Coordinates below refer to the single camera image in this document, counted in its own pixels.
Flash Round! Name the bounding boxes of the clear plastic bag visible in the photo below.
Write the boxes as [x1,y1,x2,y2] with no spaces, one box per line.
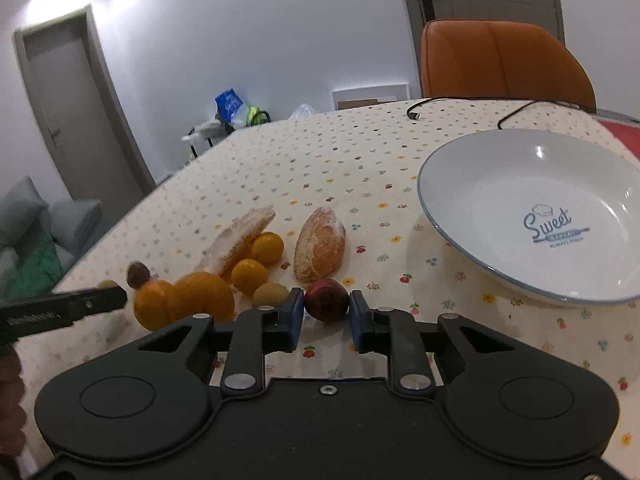
[290,103,318,120]

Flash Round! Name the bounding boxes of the peeled pomelo segment thin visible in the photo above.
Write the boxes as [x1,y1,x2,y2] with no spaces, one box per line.
[194,206,276,276]

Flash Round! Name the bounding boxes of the red orange cat mat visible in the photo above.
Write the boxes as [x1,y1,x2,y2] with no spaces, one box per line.
[598,118,640,158]

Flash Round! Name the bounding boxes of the dark brown passion fruit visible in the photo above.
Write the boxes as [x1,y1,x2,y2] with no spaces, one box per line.
[126,261,151,289]

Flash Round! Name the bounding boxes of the orange leather chair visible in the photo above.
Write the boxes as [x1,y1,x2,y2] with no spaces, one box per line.
[420,20,597,113]

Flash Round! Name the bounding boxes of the grey sofa cushions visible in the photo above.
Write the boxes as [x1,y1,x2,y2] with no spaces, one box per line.
[1,177,103,301]

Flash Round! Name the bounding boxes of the white ceramic plate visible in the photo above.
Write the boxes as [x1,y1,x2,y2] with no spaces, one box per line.
[418,129,639,306]

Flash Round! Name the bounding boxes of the peeled pomelo segment large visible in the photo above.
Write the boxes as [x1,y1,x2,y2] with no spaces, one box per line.
[294,207,346,284]

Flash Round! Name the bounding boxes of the blue plastic bag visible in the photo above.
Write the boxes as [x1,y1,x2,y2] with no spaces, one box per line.
[215,89,243,122]

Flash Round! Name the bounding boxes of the black metal shelf rack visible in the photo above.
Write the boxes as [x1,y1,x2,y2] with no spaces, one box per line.
[181,106,271,160]

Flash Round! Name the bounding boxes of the black usb cable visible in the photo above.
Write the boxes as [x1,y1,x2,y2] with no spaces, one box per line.
[406,96,534,122]

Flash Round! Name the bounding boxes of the white framed board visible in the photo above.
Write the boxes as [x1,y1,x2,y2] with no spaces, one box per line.
[331,84,410,110]

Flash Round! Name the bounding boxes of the grey left door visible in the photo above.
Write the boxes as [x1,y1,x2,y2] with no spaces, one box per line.
[13,6,155,223]

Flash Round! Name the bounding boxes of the small yellow tangerine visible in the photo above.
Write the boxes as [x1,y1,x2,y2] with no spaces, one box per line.
[231,258,269,296]
[250,232,284,266]

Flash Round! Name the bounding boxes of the floral white tablecloth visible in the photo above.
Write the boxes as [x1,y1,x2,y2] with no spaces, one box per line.
[14,96,640,470]

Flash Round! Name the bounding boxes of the dark red plum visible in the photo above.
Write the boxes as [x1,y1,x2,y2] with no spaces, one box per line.
[304,278,348,323]

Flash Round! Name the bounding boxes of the small green fruit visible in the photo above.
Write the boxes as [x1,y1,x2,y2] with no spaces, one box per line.
[252,283,290,308]

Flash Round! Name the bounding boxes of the large orange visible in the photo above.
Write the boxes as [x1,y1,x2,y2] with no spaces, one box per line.
[134,280,174,332]
[168,272,234,323]

